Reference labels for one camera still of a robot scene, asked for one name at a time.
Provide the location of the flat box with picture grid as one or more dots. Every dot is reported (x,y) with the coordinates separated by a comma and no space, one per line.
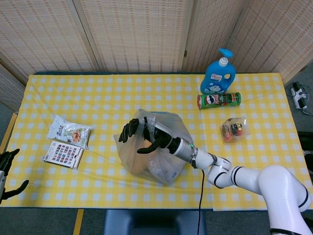
(63,154)

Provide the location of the white green snack bag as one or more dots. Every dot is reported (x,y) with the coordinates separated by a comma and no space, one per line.
(71,133)

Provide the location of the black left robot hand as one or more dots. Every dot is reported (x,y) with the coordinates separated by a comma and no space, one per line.
(7,160)

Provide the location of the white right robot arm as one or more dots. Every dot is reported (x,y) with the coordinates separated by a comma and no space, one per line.
(276,181)

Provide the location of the blue pump bottle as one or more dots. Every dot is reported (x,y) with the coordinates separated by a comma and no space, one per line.
(217,78)

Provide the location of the transparent plastic bag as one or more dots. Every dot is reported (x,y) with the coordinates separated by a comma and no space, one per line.
(161,171)

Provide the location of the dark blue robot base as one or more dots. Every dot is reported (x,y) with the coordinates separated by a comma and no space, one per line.
(151,222)

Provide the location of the white power strip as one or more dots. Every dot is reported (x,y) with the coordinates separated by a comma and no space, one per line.
(298,96)

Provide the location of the yellow floor tape strip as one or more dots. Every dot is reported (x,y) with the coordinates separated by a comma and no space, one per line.
(8,129)
(78,221)

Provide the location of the white and blue box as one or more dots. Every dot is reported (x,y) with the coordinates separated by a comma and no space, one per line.
(168,175)

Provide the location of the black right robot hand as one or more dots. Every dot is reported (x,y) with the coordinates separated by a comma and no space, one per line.
(160,140)

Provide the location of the yellow white checkered tablecloth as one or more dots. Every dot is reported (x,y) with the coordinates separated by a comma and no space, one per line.
(97,98)

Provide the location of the clear packet with red items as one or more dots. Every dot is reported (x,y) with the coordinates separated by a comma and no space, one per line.
(234,131)

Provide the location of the green Pringles can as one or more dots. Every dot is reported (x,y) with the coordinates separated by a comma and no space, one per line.
(220,100)

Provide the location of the beige woven folding screen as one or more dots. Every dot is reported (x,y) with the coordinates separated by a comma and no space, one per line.
(134,34)

